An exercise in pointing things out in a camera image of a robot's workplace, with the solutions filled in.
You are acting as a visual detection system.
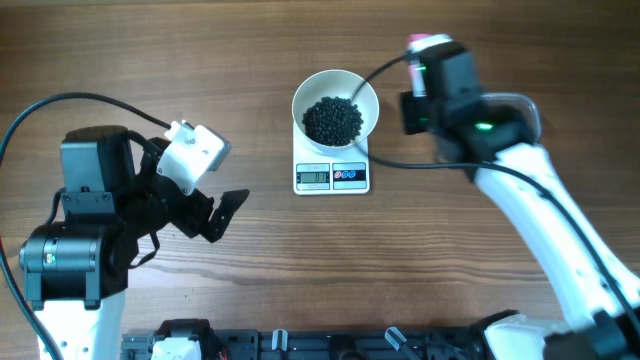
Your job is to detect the right black cable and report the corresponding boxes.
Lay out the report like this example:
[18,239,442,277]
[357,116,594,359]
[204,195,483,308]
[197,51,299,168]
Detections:
[349,54,640,336]

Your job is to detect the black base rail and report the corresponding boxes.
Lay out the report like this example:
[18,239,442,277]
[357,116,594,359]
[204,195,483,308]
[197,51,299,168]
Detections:
[119,319,494,360]

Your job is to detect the black cable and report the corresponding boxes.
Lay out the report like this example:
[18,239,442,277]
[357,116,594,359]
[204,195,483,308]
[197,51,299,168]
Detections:
[0,92,174,360]
[349,54,640,336]

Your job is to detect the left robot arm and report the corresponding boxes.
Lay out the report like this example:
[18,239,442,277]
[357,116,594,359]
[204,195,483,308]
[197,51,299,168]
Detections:
[20,122,249,359]

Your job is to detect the clear plastic container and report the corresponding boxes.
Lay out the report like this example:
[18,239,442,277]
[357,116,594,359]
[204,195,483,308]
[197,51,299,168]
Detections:
[482,92,542,143]

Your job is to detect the white digital kitchen scale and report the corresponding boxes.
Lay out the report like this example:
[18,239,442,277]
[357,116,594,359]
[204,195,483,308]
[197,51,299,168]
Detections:
[293,124,371,196]

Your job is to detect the left black cable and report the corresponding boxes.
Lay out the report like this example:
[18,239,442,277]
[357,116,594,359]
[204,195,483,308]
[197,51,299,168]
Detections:
[0,92,174,360]

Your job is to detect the white bowl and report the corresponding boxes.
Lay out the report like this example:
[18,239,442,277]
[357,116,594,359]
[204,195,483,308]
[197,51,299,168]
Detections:
[291,69,380,155]

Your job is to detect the black beans in bowl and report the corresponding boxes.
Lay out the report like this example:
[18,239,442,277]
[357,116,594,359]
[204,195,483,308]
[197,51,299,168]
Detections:
[302,97,364,147]

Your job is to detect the pink scoop blue handle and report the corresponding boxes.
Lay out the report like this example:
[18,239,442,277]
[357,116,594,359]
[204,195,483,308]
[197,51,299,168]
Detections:
[407,34,430,98]

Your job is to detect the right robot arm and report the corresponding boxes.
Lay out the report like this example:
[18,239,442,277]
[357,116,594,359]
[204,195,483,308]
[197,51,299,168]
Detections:
[404,34,639,359]

